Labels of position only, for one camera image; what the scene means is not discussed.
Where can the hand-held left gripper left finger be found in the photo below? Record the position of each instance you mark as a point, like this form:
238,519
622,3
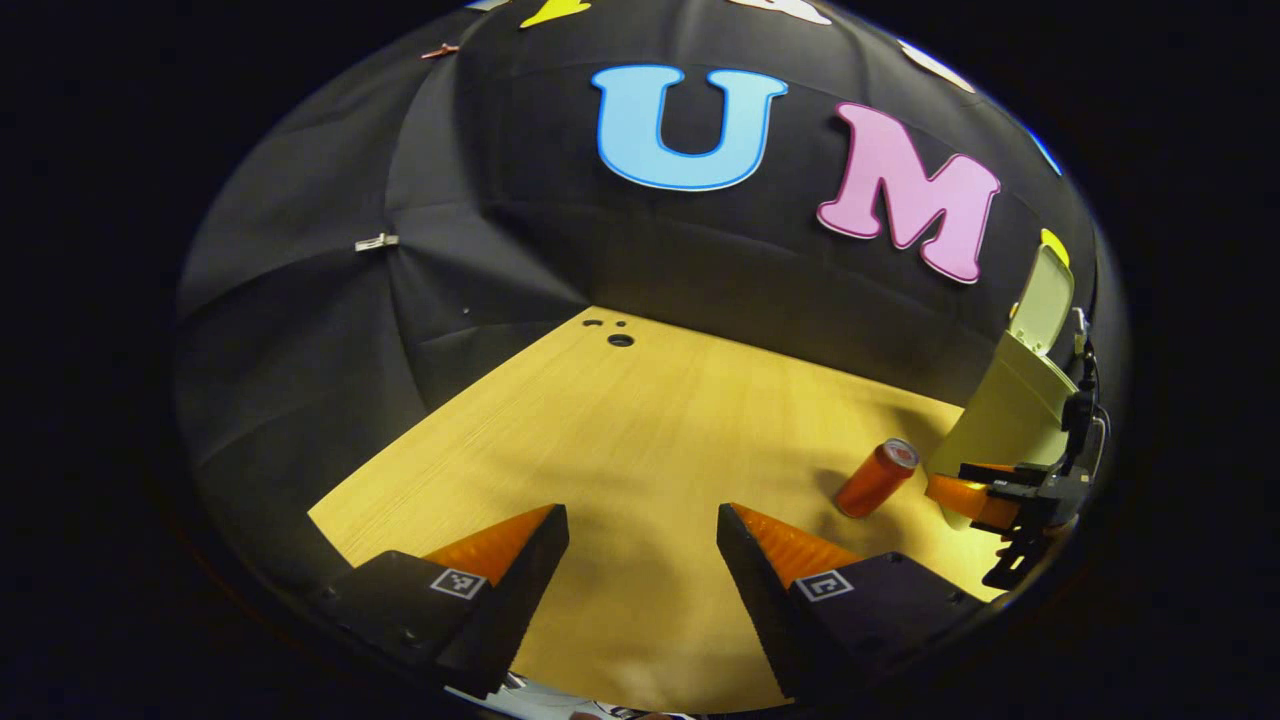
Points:
520,600

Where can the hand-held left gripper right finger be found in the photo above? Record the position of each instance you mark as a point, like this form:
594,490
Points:
760,610

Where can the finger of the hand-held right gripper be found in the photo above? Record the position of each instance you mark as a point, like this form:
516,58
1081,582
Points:
965,498
1000,474

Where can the white desktop garbage bin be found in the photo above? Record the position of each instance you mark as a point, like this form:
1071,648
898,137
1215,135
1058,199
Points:
1010,410

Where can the orange pop can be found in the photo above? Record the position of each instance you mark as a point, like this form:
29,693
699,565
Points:
875,480

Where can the wooden desktop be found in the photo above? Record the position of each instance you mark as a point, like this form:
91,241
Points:
650,440

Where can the black backdrop cloth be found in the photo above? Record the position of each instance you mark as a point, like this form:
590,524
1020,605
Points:
500,250

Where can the white backdrop clip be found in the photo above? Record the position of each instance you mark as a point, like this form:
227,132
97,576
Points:
376,241

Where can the red backdrop clip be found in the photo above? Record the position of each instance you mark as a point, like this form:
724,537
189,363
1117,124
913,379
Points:
439,50

